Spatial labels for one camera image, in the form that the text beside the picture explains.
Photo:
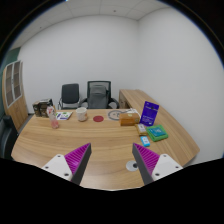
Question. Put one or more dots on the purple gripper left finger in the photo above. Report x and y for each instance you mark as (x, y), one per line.
(71, 166)

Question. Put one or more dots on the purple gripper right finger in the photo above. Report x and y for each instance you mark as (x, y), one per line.
(153, 166)

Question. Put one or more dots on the clear plastic water bottle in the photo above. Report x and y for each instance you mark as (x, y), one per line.
(52, 116)

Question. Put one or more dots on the small blue white box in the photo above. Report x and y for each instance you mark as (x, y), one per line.
(145, 141)

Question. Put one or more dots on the green box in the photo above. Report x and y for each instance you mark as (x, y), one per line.
(156, 133)

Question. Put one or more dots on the small tan packet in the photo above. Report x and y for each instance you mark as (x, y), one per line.
(141, 129)

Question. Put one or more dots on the purple standing booklet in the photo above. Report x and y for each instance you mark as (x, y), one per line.
(149, 113)

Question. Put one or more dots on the red round coaster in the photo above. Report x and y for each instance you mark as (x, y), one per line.
(98, 118)

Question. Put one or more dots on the white green leaflet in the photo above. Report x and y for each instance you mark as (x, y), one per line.
(63, 115)

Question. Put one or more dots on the white ceramic mug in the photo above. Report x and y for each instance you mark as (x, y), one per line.
(81, 114)

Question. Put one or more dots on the round grey white coaster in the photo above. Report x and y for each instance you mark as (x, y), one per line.
(114, 115)

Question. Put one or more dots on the black visitor chair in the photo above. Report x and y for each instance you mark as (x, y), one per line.
(70, 97)

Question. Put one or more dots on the wooden side desk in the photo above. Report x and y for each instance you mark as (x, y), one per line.
(133, 99)

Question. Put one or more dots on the dark brown boxes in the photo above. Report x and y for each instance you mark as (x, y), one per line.
(40, 107)

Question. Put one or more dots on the grey mesh office chair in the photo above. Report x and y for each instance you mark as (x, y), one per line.
(99, 96)

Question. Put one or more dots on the black chair at left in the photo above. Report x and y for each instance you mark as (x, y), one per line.
(8, 137)

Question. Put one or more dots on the wooden cabinet with glass doors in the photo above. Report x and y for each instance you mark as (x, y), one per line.
(13, 93)

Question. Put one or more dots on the grey desk cable grommet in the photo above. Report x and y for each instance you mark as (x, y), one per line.
(131, 166)

